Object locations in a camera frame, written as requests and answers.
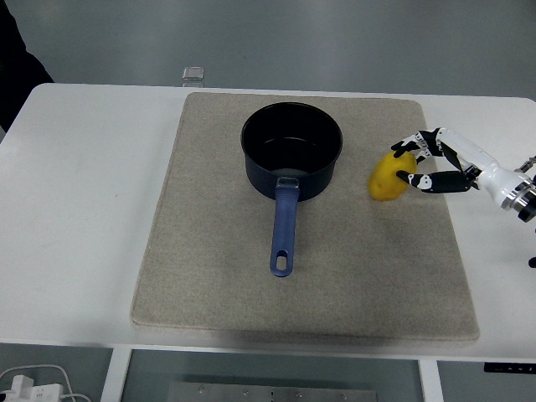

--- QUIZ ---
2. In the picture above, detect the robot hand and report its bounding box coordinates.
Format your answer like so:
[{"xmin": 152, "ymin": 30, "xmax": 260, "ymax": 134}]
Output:
[{"xmin": 390, "ymin": 127, "xmax": 531, "ymax": 209}]

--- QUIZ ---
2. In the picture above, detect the yellow potato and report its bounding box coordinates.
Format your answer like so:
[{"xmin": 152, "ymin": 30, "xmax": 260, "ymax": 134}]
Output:
[{"xmin": 367, "ymin": 150, "xmax": 419, "ymax": 203}]

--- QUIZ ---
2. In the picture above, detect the black control panel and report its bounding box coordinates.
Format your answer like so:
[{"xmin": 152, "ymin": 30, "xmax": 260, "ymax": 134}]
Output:
[{"xmin": 484, "ymin": 362, "xmax": 536, "ymax": 374}]

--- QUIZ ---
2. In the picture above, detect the white table leg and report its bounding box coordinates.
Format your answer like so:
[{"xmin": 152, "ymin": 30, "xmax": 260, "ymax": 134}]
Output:
[
  {"xmin": 100, "ymin": 346, "xmax": 133, "ymax": 402},
  {"xmin": 418, "ymin": 358, "xmax": 445, "ymax": 402}
]

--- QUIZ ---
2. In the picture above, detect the beige fabric mat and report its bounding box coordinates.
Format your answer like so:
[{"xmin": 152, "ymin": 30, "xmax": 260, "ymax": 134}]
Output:
[{"xmin": 131, "ymin": 91, "xmax": 482, "ymax": 345}]

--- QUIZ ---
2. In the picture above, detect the grey metal plate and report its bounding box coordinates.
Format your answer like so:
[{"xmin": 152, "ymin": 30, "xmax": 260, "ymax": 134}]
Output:
[{"xmin": 167, "ymin": 380, "xmax": 379, "ymax": 402}]

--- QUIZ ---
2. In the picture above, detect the person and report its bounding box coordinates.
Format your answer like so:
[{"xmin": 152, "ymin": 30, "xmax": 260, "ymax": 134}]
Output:
[{"xmin": 0, "ymin": 0, "xmax": 55, "ymax": 133}]

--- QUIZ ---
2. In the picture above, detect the white power strip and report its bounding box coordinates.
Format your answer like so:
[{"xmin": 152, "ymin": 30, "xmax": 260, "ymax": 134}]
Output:
[{"xmin": 0, "ymin": 374, "xmax": 64, "ymax": 402}]

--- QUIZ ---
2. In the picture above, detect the blue pot with handle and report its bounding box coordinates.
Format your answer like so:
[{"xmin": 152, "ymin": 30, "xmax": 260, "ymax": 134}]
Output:
[{"xmin": 240, "ymin": 102, "xmax": 344, "ymax": 278}]

